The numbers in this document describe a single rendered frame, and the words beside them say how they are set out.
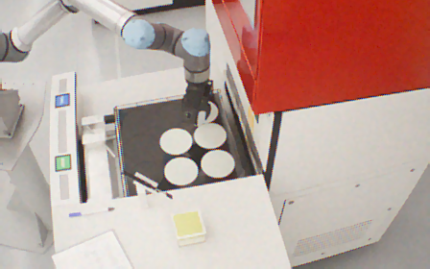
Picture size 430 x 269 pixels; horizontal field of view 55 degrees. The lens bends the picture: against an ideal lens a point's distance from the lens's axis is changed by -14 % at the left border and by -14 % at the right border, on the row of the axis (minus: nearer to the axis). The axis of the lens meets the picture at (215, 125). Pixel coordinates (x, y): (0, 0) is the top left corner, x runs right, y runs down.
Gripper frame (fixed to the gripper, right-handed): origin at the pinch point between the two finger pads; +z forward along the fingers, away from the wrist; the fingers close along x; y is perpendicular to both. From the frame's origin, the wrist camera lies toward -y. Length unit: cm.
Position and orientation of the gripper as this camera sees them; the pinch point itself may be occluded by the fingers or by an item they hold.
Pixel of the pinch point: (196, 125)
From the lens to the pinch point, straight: 152.0
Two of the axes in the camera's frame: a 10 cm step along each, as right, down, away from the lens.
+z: 0.0, 6.3, 7.8
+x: -9.7, -2.0, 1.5
